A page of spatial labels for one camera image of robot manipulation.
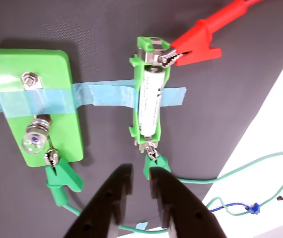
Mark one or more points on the green battery holder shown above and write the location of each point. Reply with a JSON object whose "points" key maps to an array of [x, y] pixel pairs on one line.
{"points": [[141, 44]]}

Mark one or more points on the small clear light bulb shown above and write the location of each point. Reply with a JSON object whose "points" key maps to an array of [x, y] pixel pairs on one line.
{"points": [[34, 141]]}

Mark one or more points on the small black fragment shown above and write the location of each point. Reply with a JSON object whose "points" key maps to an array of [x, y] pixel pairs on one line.
{"points": [[279, 198]]}

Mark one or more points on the green bulb holder block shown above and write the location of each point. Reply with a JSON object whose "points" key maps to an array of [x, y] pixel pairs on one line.
{"points": [[62, 138]]}

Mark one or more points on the silver screw terminal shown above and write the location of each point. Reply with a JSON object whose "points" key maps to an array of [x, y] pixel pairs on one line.
{"points": [[29, 79]]}

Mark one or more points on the red alligator clip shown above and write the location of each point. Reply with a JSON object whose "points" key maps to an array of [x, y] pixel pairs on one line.
{"points": [[201, 37]]}

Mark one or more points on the green alligator clip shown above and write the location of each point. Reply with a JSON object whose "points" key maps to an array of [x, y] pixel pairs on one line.
{"points": [[147, 164], [62, 176]]}

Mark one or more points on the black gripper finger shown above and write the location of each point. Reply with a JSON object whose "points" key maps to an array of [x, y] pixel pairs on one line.
{"points": [[188, 215], [101, 210]]}

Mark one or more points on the dark grey work mat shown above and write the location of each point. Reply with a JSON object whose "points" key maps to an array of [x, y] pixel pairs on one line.
{"points": [[206, 111]]}

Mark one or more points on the white AA battery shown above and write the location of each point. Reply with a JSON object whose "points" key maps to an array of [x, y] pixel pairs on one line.
{"points": [[150, 106]]}

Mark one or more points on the blue masking tape strip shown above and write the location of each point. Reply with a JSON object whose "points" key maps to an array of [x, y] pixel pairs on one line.
{"points": [[82, 96], [111, 95], [141, 225]]}

